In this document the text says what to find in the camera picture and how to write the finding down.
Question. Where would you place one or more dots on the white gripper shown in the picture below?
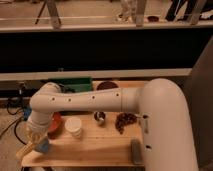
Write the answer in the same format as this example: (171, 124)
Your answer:
(36, 134)

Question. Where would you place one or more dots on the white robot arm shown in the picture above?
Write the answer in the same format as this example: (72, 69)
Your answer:
(161, 104)

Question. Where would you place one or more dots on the white plastic cup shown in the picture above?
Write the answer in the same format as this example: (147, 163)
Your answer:
(74, 126)

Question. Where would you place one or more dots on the red bowl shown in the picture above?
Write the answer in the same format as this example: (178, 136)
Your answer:
(55, 123)

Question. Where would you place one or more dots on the wooden board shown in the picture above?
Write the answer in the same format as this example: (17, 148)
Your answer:
(94, 148)

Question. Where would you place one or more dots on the green box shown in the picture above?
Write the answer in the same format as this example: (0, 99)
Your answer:
(74, 84)

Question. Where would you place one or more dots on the dark red plate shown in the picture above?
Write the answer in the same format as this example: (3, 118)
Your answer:
(107, 85)

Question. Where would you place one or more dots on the dark grape bunch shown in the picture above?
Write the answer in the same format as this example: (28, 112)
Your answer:
(124, 119)

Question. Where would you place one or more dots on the grey sponge block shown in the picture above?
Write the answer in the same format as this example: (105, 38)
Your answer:
(136, 155)

